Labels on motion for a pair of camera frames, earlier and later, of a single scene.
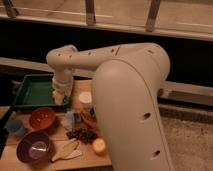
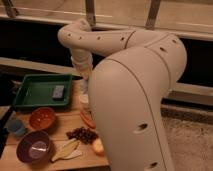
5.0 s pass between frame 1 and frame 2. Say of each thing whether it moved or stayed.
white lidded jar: stayed
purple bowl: stayed
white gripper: moved
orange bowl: stayed
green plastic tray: stayed
